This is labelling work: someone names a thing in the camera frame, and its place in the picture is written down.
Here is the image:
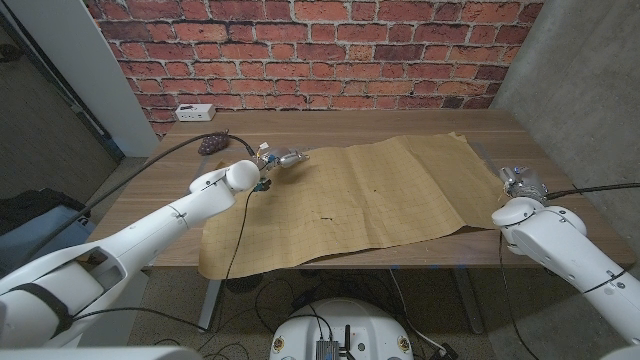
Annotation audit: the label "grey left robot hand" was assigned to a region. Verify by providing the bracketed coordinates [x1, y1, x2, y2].
[257, 143, 311, 174]

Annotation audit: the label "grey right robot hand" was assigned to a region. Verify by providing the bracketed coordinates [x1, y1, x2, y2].
[498, 165, 550, 202]

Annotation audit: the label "tan patterned cloth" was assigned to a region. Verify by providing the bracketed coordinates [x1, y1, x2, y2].
[198, 131, 506, 281]

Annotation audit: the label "dark purple toy grapes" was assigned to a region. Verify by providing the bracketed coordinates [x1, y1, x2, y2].
[197, 128, 232, 157]

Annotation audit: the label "white power strip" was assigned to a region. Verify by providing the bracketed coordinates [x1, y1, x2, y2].
[174, 103, 217, 123]

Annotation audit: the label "red brick printed backdrop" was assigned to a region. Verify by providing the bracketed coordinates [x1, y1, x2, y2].
[84, 0, 545, 137]

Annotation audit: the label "grey table leg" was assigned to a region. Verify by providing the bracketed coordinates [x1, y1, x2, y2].
[452, 267, 485, 335]

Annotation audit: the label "black round floor object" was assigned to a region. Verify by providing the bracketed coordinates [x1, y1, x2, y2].
[224, 272, 264, 295]

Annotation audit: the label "white table leg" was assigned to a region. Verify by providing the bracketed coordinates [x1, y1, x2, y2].
[197, 278, 225, 334]

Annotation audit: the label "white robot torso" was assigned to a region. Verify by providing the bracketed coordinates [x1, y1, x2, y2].
[269, 298, 415, 360]

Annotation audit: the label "grey box with antenna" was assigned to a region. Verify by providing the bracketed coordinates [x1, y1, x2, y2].
[314, 324, 357, 360]

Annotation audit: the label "black cloth bag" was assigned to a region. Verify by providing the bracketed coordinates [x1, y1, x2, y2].
[0, 188, 92, 236]

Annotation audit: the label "blue storage bin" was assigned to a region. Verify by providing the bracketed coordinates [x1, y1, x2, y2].
[0, 204, 96, 264]

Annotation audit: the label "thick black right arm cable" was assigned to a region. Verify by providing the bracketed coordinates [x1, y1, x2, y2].
[544, 182, 640, 201]

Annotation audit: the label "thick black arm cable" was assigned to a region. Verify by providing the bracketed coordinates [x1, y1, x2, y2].
[14, 130, 257, 266]
[544, 182, 640, 201]

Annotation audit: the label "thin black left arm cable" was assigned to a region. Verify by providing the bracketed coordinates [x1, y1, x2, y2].
[69, 188, 257, 332]

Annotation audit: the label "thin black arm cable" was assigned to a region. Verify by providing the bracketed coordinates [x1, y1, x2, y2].
[498, 230, 542, 360]
[69, 188, 257, 332]

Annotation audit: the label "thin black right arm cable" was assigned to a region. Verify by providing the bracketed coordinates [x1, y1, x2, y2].
[498, 230, 542, 360]

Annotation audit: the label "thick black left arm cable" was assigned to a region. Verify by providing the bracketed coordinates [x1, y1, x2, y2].
[14, 130, 257, 266]

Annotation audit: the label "white floor cable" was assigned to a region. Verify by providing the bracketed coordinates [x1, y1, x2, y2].
[388, 268, 446, 352]

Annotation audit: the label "white wall pillar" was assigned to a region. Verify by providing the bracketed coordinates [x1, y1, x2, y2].
[4, 0, 161, 159]

